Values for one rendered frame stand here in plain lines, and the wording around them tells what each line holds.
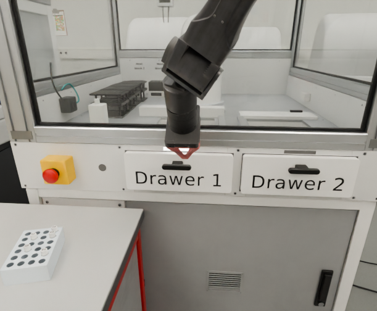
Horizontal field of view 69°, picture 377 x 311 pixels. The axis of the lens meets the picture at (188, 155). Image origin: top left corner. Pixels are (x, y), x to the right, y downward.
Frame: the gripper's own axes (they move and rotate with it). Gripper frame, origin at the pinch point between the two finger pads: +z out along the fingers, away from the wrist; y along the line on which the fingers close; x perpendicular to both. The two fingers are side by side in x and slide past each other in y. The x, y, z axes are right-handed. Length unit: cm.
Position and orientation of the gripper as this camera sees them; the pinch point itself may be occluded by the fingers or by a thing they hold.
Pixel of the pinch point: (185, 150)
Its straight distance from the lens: 61.3
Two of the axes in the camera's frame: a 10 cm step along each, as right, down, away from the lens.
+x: -10.0, -0.2, 0.6
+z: 0.4, 5.7, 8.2
